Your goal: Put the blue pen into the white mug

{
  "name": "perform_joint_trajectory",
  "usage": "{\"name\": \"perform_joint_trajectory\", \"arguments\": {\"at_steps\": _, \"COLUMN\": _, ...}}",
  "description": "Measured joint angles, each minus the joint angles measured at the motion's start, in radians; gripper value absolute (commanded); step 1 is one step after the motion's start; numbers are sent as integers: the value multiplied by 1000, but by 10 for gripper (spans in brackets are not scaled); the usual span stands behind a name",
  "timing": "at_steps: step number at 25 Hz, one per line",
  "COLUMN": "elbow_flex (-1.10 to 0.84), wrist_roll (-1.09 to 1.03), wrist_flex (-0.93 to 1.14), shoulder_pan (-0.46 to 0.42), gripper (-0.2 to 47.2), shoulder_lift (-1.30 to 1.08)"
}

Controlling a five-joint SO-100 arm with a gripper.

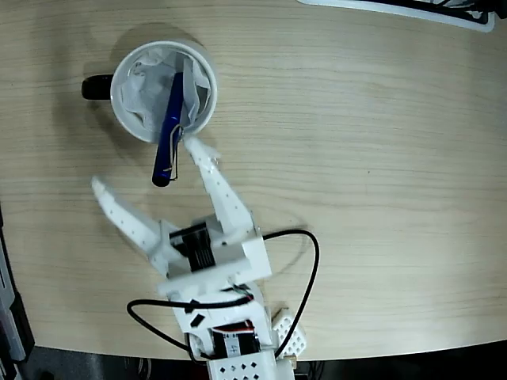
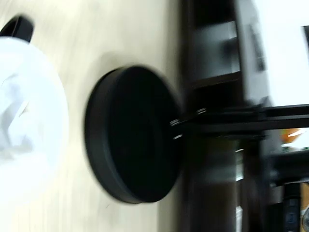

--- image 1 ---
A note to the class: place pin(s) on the blue pen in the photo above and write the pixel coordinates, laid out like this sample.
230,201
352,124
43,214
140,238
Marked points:
168,134

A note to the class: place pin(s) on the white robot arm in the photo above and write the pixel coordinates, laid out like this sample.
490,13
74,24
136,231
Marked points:
229,316

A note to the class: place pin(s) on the white perforated arm base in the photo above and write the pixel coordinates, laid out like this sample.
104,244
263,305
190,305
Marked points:
299,344

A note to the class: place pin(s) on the crumpled white tissue paper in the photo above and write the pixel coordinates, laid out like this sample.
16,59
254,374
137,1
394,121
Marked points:
142,91

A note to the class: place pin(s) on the white flat device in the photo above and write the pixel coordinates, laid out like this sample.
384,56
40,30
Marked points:
396,10

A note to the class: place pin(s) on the grey metal rail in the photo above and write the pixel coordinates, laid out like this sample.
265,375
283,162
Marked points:
10,316

